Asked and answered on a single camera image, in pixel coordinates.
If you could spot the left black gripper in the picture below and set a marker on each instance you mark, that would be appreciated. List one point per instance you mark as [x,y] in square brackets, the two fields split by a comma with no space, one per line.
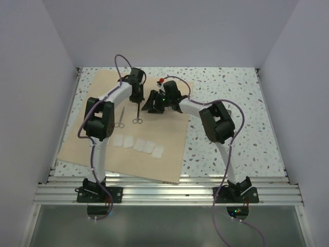
[140,98]

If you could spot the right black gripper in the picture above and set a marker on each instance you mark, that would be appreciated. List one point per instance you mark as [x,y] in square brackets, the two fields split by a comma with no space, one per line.
[154,95]

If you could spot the steel scissors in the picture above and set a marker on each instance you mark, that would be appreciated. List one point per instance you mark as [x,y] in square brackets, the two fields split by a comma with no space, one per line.
[137,120]
[120,124]

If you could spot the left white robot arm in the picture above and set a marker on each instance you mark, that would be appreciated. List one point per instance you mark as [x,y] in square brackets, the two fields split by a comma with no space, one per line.
[99,120]

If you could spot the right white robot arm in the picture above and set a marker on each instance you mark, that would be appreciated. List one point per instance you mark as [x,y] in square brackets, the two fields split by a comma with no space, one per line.
[217,123]

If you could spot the green white packet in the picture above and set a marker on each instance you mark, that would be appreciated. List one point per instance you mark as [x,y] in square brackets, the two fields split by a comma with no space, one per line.
[170,109]

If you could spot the beige cloth mat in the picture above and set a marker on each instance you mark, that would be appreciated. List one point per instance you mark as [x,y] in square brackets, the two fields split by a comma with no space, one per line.
[167,130]

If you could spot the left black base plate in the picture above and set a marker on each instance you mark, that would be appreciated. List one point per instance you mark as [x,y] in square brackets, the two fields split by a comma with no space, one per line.
[91,192]

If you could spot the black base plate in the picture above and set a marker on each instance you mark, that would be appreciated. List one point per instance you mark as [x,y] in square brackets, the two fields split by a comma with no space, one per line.
[223,195]
[91,192]

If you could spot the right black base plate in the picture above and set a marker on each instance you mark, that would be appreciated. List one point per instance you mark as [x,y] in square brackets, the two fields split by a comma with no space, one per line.
[223,195]

